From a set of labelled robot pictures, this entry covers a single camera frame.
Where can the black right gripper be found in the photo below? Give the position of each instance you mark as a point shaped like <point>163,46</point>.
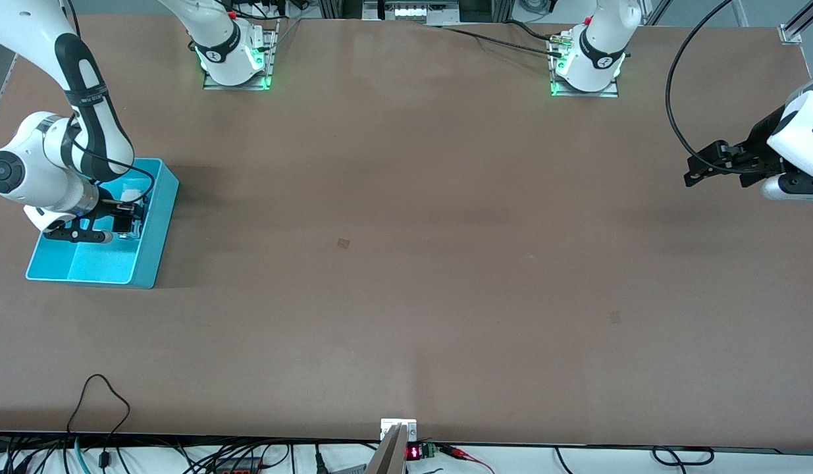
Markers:
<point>108,209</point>

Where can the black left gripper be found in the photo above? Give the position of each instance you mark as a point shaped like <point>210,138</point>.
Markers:
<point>760,146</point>

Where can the white jeep toy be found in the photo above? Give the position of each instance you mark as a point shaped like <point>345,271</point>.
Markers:
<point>132,195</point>

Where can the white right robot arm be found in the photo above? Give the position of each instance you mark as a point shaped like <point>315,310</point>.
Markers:
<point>51,187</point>

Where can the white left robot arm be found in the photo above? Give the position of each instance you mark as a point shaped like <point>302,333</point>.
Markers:
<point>801,131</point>

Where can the teal plastic bin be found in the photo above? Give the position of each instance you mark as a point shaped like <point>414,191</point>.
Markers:
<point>97,263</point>

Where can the black power strip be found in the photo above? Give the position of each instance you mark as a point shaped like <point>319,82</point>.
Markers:
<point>238,469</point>

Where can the white mounting plate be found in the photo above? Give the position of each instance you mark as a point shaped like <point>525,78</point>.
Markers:
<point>385,426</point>

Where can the red digit display module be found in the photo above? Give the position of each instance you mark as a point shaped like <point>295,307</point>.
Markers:
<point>416,452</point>

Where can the red clip leads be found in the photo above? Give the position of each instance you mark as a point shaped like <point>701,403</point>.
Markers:
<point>462,454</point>

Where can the aluminium profile post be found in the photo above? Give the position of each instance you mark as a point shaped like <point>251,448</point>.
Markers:
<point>791,33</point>

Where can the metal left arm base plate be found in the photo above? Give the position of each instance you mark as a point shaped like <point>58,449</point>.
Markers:
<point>584,94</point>

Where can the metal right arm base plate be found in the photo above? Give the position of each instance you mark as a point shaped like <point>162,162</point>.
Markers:
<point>235,87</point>

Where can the aluminium frame rack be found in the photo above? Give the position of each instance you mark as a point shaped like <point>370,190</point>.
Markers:
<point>406,10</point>

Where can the grey camera mount bar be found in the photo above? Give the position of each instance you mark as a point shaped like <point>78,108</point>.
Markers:
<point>386,457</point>

